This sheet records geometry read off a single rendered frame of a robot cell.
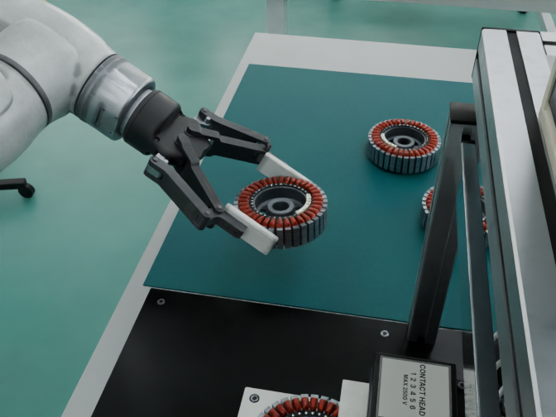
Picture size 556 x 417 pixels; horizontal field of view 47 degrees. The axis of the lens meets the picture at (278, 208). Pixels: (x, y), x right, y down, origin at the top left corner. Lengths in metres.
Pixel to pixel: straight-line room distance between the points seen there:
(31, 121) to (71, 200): 1.50
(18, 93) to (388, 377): 0.47
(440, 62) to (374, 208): 0.49
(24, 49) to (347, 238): 0.46
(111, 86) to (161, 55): 2.32
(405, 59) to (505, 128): 0.92
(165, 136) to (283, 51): 0.62
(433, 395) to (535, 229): 0.20
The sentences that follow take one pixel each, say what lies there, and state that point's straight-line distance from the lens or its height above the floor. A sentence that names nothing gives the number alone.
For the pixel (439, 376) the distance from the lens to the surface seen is 0.52.
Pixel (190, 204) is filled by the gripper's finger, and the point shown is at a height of 0.89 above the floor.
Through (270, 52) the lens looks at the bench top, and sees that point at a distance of 1.34.
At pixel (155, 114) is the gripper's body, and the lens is 0.76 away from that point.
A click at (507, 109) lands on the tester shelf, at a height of 1.12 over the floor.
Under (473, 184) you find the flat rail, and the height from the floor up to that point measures 1.04.
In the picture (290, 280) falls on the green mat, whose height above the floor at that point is 0.75.
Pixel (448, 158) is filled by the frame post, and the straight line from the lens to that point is 0.57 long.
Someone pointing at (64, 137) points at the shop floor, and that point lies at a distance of 2.57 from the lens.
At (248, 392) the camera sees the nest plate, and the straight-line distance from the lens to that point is 0.67.
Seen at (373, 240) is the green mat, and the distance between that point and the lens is 0.87.
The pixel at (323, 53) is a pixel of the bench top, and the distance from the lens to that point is 1.34.
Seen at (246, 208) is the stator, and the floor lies 0.85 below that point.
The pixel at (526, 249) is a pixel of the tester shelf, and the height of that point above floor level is 1.12.
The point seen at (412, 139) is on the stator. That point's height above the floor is 0.78.
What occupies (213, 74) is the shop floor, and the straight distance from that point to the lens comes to 2.89.
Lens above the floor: 1.33
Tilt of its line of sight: 39 degrees down
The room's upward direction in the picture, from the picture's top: straight up
